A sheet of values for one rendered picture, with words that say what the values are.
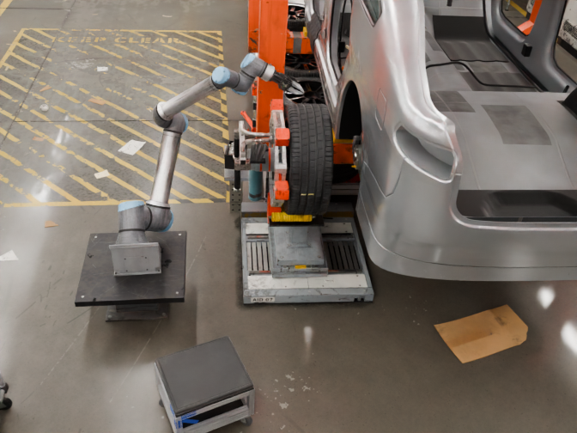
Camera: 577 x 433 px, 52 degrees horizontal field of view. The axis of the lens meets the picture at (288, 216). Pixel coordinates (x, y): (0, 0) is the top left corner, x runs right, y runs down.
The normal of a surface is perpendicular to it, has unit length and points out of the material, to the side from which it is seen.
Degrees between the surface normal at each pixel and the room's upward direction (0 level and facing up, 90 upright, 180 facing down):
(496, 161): 22
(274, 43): 90
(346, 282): 0
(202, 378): 0
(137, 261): 90
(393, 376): 0
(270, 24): 90
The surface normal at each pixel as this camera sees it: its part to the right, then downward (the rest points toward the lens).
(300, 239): 0.08, 0.61
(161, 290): 0.06, -0.79
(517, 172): 0.08, -0.53
